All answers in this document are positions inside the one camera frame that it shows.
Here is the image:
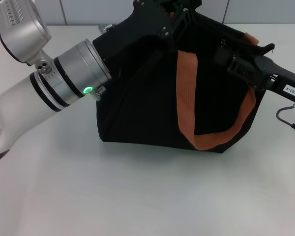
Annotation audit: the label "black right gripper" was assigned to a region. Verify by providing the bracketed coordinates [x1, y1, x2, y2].
[215, 46, 295, 98]

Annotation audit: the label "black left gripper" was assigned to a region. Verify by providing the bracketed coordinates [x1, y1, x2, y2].
[92, 0, 203, 83]

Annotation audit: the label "black food bag orange handles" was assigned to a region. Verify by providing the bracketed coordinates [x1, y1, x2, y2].
[95, 12, 276, 154]

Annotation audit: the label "right gripper cable with connector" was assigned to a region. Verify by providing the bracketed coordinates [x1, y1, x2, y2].
[276, 92, 295, 136]

